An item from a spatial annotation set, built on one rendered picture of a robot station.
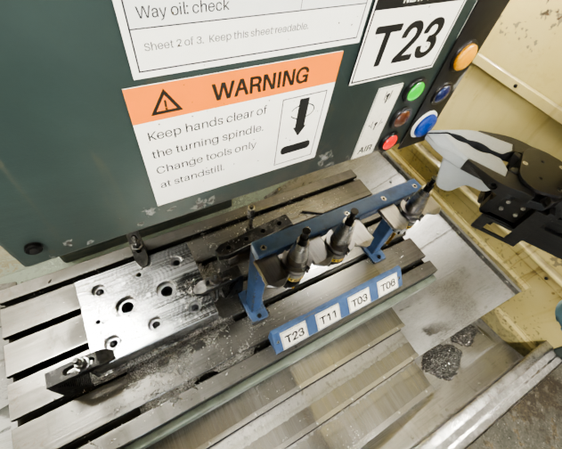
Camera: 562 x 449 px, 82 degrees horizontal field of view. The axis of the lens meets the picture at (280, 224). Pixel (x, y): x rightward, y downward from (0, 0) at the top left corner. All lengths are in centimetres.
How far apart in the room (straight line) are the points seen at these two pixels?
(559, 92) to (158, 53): 104
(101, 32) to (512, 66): 109
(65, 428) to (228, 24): 90
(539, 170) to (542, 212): 4
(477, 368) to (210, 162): 129
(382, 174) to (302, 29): 128
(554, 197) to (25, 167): 44
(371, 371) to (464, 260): 54
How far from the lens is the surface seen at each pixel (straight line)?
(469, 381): 139
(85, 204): 27
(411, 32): 31
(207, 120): 24
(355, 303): 98
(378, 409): 116
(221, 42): 22
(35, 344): 105
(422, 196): 79
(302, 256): 62
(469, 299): 135
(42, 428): 99
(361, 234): 75
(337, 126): 32
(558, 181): 44
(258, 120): 26
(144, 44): 21
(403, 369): 124
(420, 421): 127
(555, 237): 48
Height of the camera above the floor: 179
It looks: 54 degrees down
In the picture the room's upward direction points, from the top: 12 degrees clockwise
